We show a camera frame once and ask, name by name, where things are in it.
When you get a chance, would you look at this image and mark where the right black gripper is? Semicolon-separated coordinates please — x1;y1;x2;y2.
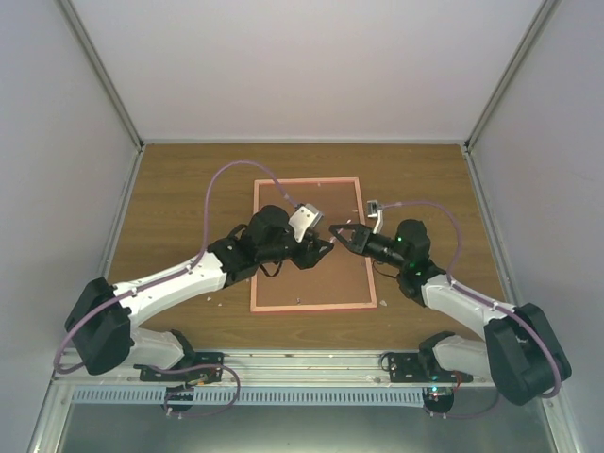
329;225;408;271

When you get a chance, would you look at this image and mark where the pink photo frame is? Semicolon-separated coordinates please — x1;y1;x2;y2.
250;176;378;313

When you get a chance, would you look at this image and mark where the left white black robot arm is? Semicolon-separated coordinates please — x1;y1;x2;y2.
54;204;333;381

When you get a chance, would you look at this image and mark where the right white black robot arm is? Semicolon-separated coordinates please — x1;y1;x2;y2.
329;219;572;406

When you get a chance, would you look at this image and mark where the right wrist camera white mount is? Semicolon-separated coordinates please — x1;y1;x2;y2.
367;200;384;234

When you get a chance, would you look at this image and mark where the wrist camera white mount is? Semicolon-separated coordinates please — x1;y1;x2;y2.
288;204;324;243
367;200;384;234

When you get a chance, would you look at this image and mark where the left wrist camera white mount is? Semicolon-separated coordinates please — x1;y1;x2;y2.
288;204;324;243

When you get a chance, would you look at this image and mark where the aluminium front rail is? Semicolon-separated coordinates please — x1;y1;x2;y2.
52;346;492;387

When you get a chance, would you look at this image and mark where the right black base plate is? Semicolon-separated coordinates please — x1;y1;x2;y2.
378;351;474;384

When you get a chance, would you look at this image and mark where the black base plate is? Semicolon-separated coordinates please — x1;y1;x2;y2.
134;352;225;384
378;351;474;384

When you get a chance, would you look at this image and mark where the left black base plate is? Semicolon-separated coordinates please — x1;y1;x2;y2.
134;352;225;384

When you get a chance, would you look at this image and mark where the grey slotted cable duct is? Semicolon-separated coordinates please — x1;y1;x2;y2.
72;385;424;408

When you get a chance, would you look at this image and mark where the right aluminium corner post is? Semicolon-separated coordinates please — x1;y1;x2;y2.
463;0;560;153

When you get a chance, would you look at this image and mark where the aluminium corner post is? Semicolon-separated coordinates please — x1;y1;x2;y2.
463;0;560;153
55;0;144;153

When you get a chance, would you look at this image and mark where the left aluminium corner post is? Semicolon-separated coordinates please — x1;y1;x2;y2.
55;0;144;153

